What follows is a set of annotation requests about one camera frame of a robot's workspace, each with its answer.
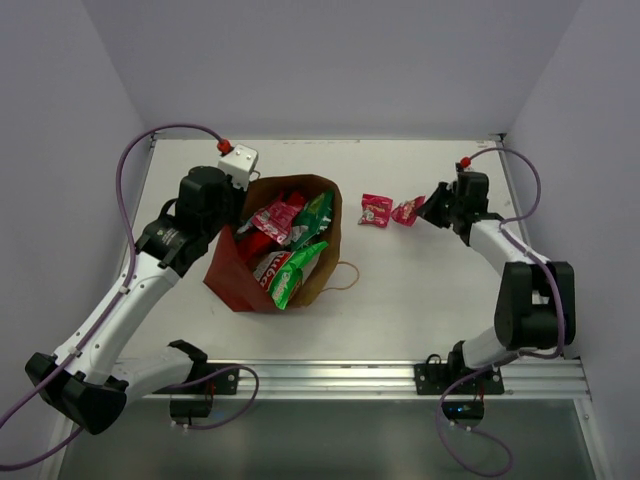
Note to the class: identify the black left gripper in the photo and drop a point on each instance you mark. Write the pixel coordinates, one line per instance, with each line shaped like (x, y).
(236, 201)

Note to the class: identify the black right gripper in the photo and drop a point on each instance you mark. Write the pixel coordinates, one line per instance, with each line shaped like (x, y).
(427, 210)

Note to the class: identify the small red candy packet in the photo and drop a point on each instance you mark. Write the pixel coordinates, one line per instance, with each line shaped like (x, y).
(405, 212)

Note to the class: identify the red fruit candy bag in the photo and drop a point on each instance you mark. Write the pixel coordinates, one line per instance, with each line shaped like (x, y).
(253, 245)

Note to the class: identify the small red sachet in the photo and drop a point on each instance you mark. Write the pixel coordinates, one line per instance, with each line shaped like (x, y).
(276, 219)

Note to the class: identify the small pink candy packet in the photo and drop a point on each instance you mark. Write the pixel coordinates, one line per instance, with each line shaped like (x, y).
(376, 210)

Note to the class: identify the red paper bag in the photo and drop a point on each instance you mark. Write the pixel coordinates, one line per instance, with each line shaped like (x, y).
(232, 281)

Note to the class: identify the green white snack pack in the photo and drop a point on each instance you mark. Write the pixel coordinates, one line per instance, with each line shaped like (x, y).
(314, 219)

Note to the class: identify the green Chuba chips bag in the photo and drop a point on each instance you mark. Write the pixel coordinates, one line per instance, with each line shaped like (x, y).
(280, 273)

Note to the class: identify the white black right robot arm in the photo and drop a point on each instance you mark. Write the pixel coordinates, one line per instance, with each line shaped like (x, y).
(535, 309)

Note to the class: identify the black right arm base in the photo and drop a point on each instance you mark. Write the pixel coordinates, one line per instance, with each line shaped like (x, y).
(457, 382)

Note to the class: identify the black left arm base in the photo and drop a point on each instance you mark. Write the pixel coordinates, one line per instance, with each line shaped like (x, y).
(196, 401)

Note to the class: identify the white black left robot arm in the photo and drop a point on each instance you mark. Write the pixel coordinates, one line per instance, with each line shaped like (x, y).
(86, 378)

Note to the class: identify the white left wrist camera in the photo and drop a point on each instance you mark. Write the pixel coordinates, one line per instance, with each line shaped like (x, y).
(239, 164)

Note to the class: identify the aluminium rail frame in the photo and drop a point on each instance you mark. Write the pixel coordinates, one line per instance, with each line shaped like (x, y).
(400, 380)

